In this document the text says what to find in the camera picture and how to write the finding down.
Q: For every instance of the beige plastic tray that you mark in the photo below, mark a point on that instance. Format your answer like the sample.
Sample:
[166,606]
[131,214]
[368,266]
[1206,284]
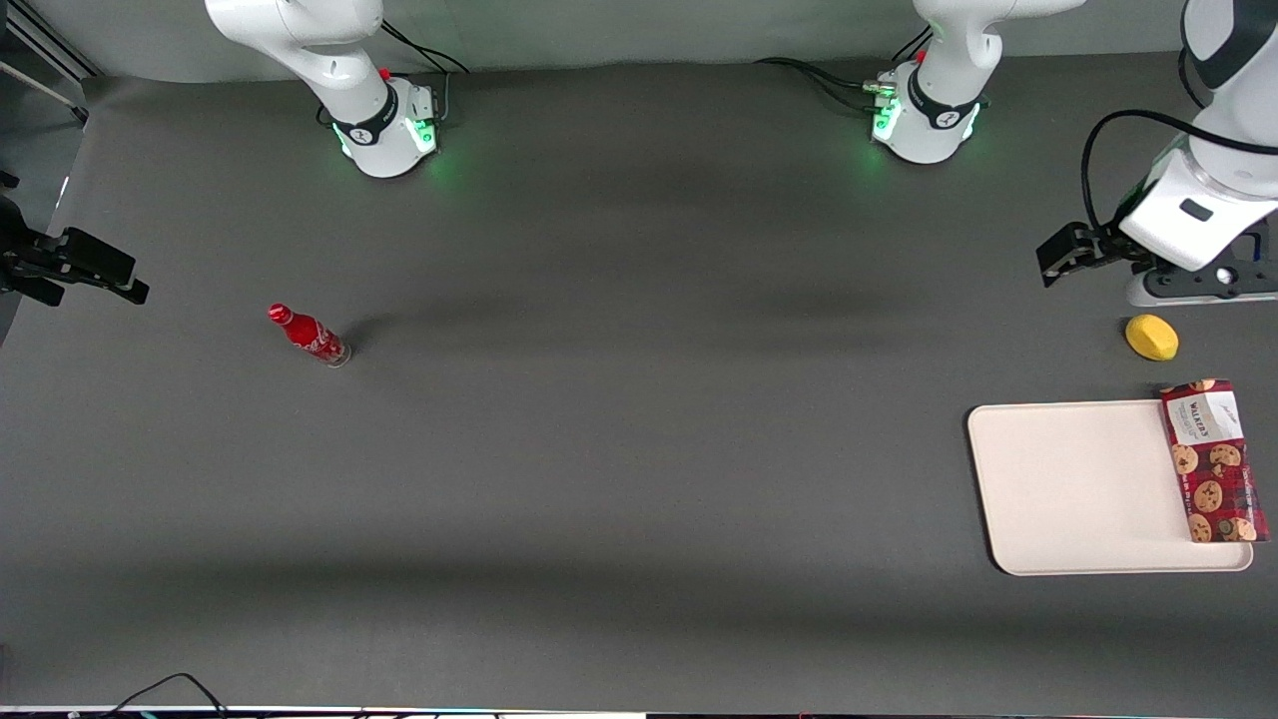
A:
[1078,489]

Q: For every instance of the yellow lemon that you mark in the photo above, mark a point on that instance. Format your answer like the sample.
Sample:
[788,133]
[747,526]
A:
[1152,338]

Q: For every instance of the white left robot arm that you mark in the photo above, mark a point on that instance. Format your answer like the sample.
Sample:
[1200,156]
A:
[939,100]

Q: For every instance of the metal frame bars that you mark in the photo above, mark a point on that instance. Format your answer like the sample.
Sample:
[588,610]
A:
[40,50]

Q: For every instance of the red cookie box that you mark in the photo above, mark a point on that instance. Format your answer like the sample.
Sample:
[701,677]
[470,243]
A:
[1213,469]

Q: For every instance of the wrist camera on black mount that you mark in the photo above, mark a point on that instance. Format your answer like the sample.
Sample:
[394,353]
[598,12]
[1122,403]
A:
[1218,280]

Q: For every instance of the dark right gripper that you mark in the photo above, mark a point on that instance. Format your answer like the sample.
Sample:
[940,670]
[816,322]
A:
[22,254]

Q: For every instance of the red cola bottle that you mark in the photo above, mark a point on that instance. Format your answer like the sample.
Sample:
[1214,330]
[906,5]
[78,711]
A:
[310,337]

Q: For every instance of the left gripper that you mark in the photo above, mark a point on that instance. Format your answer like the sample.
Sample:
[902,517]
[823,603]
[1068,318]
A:
[1101,246]

